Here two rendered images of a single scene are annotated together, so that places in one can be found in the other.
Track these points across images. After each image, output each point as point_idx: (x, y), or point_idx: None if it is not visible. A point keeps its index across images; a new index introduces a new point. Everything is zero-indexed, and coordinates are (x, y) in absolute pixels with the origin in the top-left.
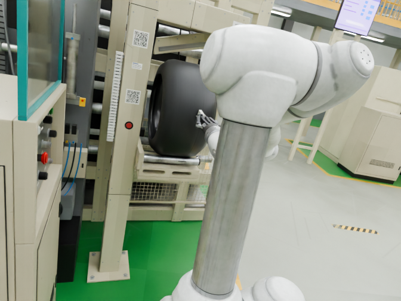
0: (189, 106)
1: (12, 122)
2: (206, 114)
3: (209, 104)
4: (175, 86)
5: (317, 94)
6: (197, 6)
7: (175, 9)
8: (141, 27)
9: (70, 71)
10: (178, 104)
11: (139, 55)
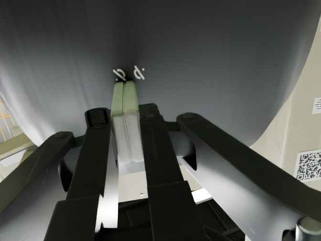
0: (197, 107)
1: None
2: (68, 97)
3: None
4: (257, 139)
5: None
6: (145, 193)
7: (186, 174)
8: (311, 186)
9: None
10: (263, 98)
11: (319, 131)
